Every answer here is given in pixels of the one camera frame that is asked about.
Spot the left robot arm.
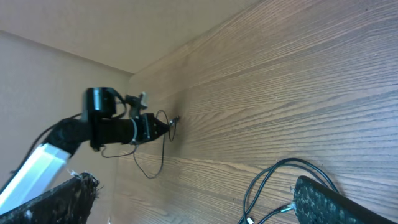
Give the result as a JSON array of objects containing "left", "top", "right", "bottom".
[{"left": 1, "top": 87, "right": 171, "bottom": 213}]

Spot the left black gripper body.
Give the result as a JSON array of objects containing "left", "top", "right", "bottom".
[{"left": 136, "top": 113, "right": 155, "bottom": 143}]

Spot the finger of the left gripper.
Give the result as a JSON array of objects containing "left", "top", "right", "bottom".
[{"left": 154, "top": 119, "right": 170, "bottom": 137}]

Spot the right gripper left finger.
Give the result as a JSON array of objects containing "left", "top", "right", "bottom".
[{"left": 1, "top": 172, "right": 100, "bottom": 224}]

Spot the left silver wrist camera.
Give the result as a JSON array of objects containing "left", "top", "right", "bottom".
[{"left": 125, "top": 92, "right": 147, "bottom": 118}]

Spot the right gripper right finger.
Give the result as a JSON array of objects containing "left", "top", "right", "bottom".
[{"left": 293, "top": 175, "right": 394, "bottom": 224}]

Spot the black USB cable bundle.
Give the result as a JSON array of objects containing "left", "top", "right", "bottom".
[{"left": 238, "top": 157, "right": 340, "bottom": 224}]

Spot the short black cable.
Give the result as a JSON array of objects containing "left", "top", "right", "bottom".
[{"left": 132, "top": 109, "right": 182, "bottom": 180}]

